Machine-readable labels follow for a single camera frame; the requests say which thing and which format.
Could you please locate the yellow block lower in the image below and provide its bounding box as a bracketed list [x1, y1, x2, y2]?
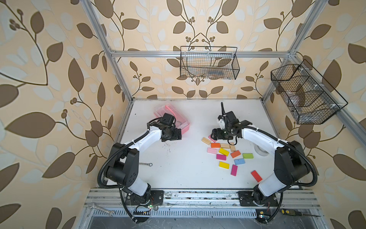
[219, 161, 230, 169]

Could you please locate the right wire basket black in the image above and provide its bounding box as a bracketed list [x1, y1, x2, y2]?
[271, 59, 348, 125]

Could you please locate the orange block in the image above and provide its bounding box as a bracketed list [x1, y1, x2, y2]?
[210, 143, 221, 148]

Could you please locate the yellow block upper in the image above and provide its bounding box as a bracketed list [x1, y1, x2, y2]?
[218, 148, 230, 156]

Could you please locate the wire basket black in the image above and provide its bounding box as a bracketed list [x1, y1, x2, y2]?
[180, 46, 240, 80]
[271, 59, 348, 125]

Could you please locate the small silver wrench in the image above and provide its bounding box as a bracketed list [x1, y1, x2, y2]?
[139, 162, 153, 167]

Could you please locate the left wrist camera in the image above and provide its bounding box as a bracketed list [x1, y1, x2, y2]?
[161, 113, 175, 126]

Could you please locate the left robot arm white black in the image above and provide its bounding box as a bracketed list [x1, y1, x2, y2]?
[97, 113, 182, 205]

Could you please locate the white tape roll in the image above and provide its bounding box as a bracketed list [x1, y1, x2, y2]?
[254, 145, 269, 157]

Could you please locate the wooden block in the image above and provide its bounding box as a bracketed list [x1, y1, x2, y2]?
[202, 137, 211, 145]
[230, 145, 236, 152]
[220, 143, 230, 149]

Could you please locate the back wire basket black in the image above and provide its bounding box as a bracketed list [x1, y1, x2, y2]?
[180, 46, 240, 80]

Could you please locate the red block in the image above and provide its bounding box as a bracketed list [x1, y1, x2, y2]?
[251, 170, 263, 183]

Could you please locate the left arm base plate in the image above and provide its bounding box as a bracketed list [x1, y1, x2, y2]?
[126, 189, 165, 206]

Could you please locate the magenta block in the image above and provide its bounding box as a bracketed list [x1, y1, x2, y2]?
[231, 165, 238, 177]
[216, 154, 227, 161]

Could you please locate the yellow black screwdriver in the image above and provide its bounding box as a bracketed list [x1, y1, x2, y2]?
[281, 209, 319, 217]

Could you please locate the magenta block middle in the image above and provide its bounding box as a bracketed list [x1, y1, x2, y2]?
[216, 154, 227, 161]

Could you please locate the blue block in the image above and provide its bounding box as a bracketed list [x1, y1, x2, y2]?
[234, 158, 246, 166]

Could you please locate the red-orange block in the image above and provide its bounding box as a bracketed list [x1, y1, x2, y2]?
[230, 150, 241, 158]

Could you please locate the green block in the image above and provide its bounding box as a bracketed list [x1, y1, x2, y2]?
[242, 153, 254, 159]

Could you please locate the yellow block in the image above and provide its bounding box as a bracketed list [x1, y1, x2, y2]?
[218, 148, 230, 156]
[219, 161, 230, 169]

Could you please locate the large silver wrench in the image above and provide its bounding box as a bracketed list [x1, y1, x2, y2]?
[89, 202, 115, 217]

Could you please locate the magenta block lower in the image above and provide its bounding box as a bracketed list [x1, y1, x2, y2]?
[231, 165, 238, 177]

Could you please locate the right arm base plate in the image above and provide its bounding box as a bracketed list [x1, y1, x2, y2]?
[237, 191, 278, 207]

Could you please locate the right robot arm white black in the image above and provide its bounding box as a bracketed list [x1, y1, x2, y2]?
[211, 126, 318, 206]

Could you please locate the wooden block upright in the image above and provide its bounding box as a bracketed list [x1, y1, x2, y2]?
[230, 145, 236, 152]

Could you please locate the pink plastic toolbox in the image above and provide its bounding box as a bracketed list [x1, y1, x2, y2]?
[153, 103, 190, 135]

